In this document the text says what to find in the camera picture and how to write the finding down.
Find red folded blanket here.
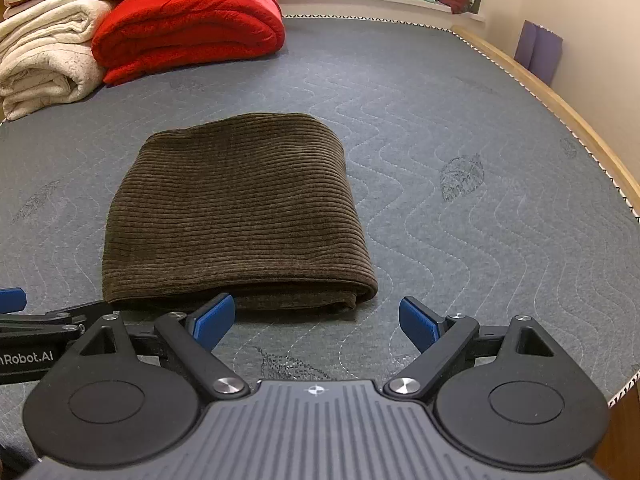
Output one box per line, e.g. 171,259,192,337
91,0,286,86

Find wooden bed frame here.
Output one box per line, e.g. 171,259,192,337
452,25,640,211

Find brown corduroy pants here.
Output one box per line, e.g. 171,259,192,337
101,112,378,313

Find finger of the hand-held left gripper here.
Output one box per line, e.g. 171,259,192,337
0,301,115,337
0,287,27,314

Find white window ledge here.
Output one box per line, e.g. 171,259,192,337
274,0,487,28

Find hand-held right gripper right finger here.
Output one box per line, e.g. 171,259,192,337
382,296,558,402

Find cream fleece blanket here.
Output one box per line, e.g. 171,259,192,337
2,0,121,56

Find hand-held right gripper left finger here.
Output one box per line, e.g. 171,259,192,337
74,293,252,402

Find cream quilted blanket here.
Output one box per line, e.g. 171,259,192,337
0,45,107,122

